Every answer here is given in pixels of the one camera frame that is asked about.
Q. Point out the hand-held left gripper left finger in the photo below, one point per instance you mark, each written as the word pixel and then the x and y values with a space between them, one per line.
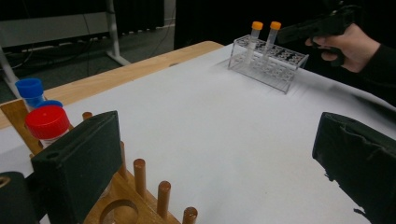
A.
pixel 77 168

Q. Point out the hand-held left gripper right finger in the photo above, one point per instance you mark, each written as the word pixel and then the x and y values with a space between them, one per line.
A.
pixel 361 165

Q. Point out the wooden test tube rack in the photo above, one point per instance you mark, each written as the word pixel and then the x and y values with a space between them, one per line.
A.
pixel 124 189

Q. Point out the red cap test tube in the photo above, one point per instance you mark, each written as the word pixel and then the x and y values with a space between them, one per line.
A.
pixel 46 123

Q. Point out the clear acrylic tube rack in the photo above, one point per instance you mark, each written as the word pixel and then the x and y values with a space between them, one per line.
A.
pixel 267 67

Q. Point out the blue cap test tube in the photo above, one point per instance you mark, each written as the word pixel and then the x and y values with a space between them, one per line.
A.
pixel 48 103
pixel 30 88

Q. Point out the orange cap test tube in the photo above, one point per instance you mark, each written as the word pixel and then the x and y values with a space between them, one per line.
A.
pixel 275 26
pixel 257 26

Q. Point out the white metal stand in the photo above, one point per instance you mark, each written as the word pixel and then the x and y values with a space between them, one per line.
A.
pixel 46 29

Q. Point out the white table mat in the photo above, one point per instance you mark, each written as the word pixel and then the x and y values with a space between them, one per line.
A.
pixel 218 133

